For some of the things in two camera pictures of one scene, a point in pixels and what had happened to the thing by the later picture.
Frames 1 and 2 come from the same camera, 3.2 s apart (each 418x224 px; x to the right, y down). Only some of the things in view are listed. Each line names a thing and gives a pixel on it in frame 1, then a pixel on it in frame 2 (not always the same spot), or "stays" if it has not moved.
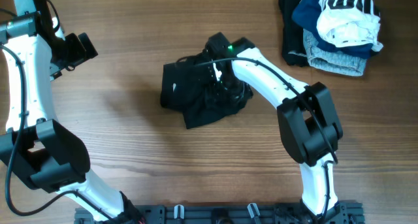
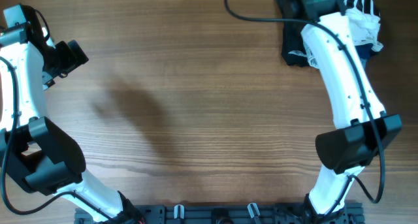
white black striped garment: (348, 16) stays
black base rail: (343, 213) stays
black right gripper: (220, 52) -> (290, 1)
